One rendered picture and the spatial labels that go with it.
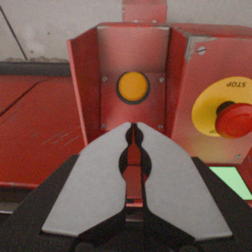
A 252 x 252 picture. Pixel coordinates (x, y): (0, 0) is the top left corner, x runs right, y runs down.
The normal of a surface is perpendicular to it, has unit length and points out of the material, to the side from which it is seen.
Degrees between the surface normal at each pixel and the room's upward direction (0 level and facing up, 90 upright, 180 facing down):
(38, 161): 90
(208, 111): 0
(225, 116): 32
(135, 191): 90
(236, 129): 3
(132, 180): 90
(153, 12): 1
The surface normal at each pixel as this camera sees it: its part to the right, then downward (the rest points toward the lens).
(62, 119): 0.04, -0.80
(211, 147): -0.03, 0.59
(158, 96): -0.03, 0.02
